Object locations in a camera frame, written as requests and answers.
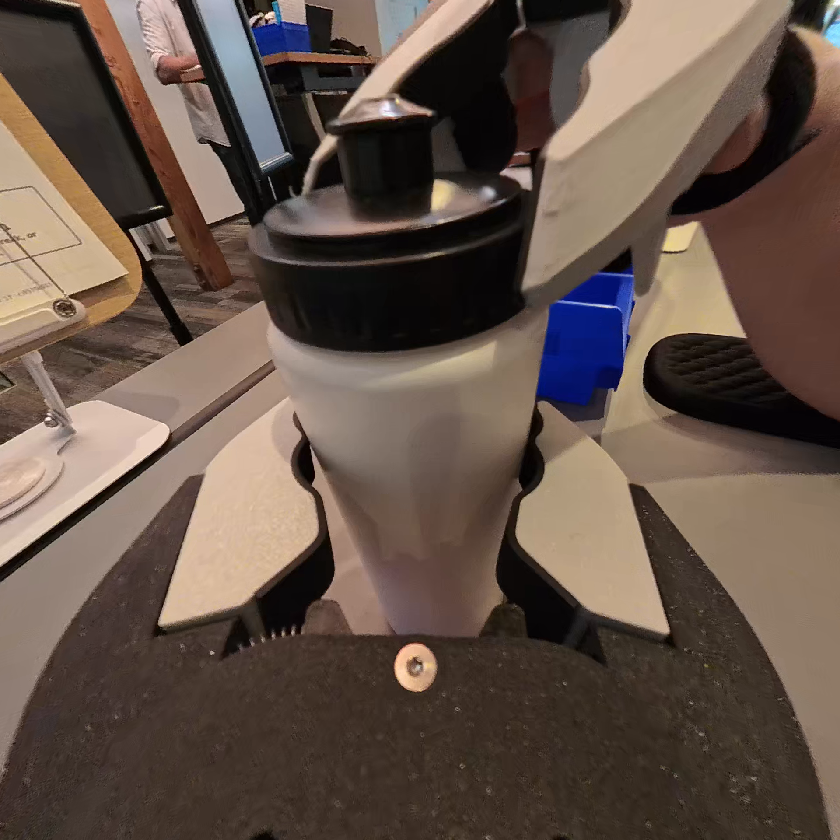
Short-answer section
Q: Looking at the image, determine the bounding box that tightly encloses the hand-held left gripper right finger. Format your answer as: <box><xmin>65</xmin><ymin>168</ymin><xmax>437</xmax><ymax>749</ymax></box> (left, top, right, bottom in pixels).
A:
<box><xmin>495</xmin><ymin>400</ymin><xmax>672</xmax><ymax>649</ymax></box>

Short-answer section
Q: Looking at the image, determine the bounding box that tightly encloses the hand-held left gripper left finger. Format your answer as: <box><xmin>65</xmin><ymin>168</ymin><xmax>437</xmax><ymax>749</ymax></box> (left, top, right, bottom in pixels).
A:
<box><xmin>157</xmin><ymin>399</ymin><xmax>337</xmax><ymax>643</ymax></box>

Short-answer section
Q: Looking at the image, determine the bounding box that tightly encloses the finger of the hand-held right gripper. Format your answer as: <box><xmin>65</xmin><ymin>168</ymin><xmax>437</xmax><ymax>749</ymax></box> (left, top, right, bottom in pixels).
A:
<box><xmin>301</xmin><ymin>0</ymin><xmax>521</xmax><ymax>196</ymax></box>
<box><xmin>520</xmin><ymin>0</ymin><xmax>796</xmax><ymax>307</ymax></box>

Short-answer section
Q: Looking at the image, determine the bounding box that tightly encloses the blue plastic bin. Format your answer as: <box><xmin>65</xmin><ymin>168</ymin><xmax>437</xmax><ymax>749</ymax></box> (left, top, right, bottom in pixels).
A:
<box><xmin>252</xmin><ymin>21</ymin><xmax>311</xmax><ymax>58</ymax></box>
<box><xmin>537</xmin><ymin>266</ymin><xmax>636</xmax><ymax>406</ymax></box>

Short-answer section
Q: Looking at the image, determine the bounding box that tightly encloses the white plastic bottle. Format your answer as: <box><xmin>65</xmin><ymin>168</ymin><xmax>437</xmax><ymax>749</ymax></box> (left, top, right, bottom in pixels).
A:
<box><xmin>268</xmin><ymin>308</ymin><xmax>549</xmax><ymax>636</ymax></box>

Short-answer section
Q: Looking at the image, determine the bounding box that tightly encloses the black bottle lid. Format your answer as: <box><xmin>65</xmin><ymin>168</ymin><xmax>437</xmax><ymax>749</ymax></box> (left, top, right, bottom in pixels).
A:
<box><xmin>247</xmin><ymin>94</ymin><xmax>534</xmax><ymax>353</ymax></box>

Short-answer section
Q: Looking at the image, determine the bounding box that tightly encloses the pale screen on stand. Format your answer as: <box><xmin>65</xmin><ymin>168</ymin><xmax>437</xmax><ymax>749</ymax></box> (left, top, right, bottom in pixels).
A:
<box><xmin>177</xmin><ymin>0</ymin><xmax>296</xmax><ymax>224</ymax></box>

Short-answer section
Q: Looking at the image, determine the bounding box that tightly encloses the black mesh wrist rest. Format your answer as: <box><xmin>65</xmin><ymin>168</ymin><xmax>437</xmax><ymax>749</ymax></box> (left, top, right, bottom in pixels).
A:
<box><xmin>643</xmin><ymin>332</ymin><xmax>840</xmax><ymax>449</ymax></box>

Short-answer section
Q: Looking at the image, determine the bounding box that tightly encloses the instruction board on white stand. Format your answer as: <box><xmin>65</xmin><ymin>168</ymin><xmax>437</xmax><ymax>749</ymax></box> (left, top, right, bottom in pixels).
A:
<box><xmin>0</xmin><ymin>72</ymin><xmax>173</xmax><ymax>568</ymax></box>

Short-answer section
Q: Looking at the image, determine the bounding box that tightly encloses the printed instruction sheet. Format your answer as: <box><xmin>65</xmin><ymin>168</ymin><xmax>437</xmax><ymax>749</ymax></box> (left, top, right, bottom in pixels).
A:
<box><xmin>0</xmin><ymin>121</ymin><xmax>130</xmax><ymax>324</ymax></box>

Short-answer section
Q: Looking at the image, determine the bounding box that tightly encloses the wooden post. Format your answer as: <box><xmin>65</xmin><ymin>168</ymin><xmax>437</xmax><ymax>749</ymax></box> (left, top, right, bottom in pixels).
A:
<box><xmin>77</xmin><ymin>0</ymin><xmax>236</xmax><ymax>291</ymax></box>

